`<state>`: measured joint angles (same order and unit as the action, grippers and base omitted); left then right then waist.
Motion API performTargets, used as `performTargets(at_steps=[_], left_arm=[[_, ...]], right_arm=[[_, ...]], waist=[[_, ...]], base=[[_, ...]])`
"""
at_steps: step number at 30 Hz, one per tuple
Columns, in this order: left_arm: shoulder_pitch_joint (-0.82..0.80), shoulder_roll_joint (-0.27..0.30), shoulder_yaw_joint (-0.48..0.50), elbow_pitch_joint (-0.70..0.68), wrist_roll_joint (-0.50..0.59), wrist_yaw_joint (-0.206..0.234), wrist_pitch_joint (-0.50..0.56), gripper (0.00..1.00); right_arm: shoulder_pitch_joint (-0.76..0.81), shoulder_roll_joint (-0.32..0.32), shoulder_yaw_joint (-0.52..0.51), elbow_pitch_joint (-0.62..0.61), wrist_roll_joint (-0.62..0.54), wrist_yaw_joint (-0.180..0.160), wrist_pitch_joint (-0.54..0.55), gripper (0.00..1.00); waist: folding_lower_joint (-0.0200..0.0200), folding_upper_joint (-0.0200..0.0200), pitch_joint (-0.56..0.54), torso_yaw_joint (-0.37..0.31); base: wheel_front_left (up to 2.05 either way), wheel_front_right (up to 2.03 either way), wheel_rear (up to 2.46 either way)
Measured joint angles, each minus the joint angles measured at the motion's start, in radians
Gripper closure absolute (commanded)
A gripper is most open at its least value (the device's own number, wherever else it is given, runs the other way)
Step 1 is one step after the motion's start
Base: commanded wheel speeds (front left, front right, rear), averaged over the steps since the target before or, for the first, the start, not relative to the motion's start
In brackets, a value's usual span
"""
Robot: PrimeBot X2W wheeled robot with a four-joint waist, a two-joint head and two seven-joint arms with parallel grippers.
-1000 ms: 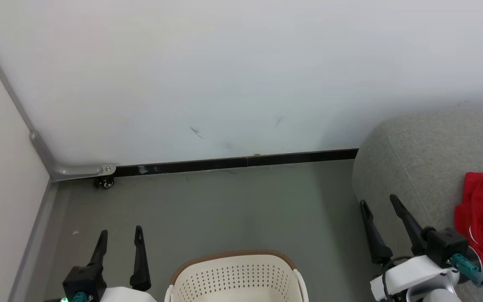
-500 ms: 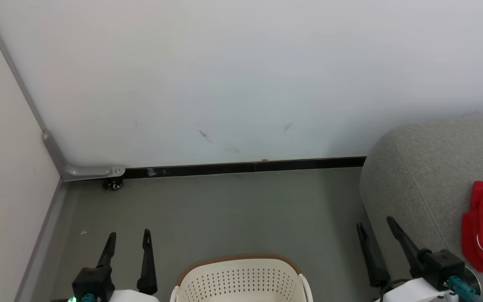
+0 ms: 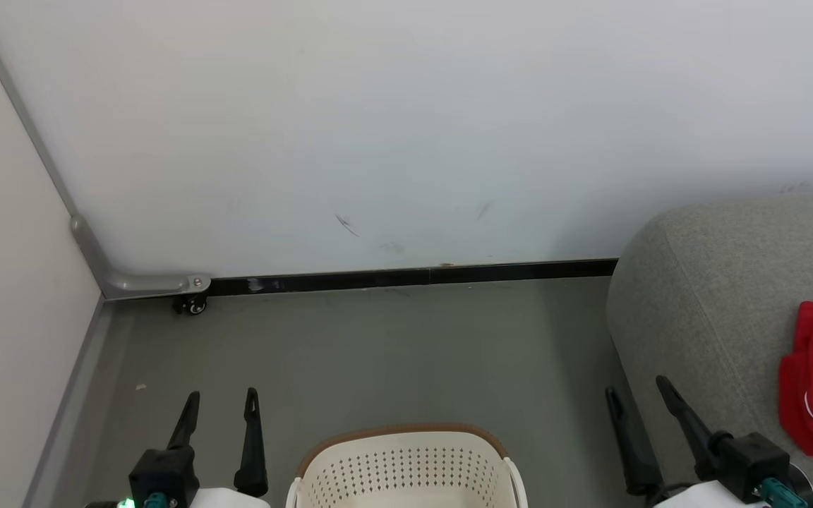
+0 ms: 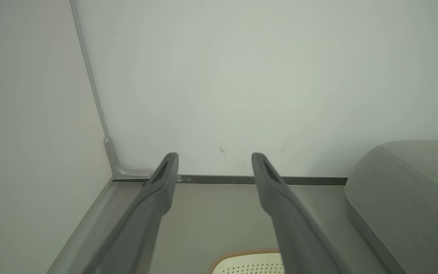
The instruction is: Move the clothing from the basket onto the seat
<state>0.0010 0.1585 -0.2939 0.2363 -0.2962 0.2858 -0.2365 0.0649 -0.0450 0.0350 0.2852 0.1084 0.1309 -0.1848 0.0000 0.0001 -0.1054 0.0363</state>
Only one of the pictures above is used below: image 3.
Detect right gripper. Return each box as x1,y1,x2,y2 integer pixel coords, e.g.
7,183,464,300
605,375,771,508

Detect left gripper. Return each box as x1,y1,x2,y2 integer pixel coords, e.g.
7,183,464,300
166,386,272,508

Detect white plastic laundry basket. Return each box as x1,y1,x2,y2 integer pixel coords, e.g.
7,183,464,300
285,423,529,508

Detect grey fabric sofa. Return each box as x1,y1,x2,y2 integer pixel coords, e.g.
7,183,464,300
605,193,813,508

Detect grey partition floor rail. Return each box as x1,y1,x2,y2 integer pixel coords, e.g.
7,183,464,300
23,296,116,508

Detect grey metal partition post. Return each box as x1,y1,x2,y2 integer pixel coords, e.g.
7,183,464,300
0,0,212,301

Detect black wall baseboard strip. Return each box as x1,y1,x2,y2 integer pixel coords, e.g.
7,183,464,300
207,258,620,296

